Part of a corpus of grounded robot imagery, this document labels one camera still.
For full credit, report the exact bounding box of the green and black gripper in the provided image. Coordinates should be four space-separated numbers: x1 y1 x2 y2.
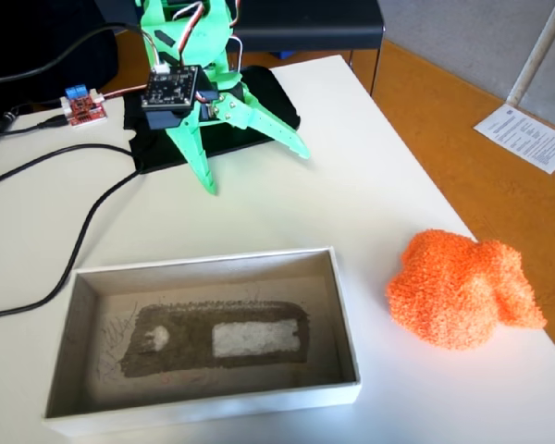
147 66 313 197

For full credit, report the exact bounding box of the black base mat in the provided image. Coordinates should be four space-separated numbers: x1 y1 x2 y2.
122 65 302 176

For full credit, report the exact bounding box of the red controller circuit board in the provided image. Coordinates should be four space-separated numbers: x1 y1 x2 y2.
58 84 108 127

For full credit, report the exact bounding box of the black bag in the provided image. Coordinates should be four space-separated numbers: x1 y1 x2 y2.
0 0 121 124

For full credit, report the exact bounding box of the white cardboard box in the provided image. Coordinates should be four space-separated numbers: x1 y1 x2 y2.
41 246 364 438

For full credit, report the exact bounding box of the printed white paper sheet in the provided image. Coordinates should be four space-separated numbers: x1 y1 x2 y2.
473 102 555 176

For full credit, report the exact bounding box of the white metal pole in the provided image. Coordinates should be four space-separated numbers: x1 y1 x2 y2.
506 0 555 107

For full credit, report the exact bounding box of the black camera circuit board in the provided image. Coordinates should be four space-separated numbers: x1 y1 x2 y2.
140 64 201 113

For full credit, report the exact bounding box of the thin white wire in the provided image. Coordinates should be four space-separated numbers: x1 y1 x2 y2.
228 35 245 75

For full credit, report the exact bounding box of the red and white servo wire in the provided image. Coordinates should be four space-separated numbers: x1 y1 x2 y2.
94 84 152 103

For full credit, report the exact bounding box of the long thick black cable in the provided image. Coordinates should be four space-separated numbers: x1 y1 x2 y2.
0 22 145 323

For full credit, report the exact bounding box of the black usb plug cable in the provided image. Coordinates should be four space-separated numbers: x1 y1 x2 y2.
0 117 69 140

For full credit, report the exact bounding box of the black barrel plug cable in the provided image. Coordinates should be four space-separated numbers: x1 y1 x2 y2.
0 99 66 152

